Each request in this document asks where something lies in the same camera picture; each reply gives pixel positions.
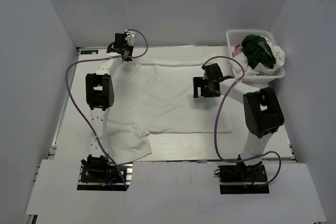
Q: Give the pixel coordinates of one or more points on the dark green t shirt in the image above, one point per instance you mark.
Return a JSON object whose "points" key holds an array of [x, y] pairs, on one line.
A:
{"points": [[257, 51]]}

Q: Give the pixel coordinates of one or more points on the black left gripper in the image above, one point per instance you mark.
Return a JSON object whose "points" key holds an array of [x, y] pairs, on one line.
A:
{"points": [[129, 57]]}

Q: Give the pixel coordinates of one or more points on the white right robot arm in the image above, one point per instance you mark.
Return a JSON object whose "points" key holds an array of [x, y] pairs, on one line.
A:
{"points": [[262, 111]]}

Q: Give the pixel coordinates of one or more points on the pink t shirt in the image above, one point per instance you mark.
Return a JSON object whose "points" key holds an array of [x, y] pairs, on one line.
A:
{"points": [[237, 50]]}

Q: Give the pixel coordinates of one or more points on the white plastic laundry basket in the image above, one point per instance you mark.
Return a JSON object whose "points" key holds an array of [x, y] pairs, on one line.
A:
{"points": [[235, 37]]}

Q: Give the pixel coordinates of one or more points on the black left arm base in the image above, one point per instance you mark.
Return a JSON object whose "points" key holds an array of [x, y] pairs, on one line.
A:
{"points": [[100, 174]]}

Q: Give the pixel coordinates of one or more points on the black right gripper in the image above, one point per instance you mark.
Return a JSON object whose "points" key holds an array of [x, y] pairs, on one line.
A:
{"points": [[199, 82]]}

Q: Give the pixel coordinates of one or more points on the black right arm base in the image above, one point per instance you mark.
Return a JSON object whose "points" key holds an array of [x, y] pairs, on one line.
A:
{"points": [[240, 179]]}

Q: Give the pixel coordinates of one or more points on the blue label sticker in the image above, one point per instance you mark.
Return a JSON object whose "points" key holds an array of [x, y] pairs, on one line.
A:
{"points": [[89, 52]]}

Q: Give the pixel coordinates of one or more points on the white printed t shirt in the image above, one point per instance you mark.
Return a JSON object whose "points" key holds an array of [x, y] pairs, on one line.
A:
{"points": [[240, 64]]}

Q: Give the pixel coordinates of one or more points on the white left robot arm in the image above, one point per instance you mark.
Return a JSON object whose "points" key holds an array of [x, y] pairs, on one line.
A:
{"points": [[100, 93]]}

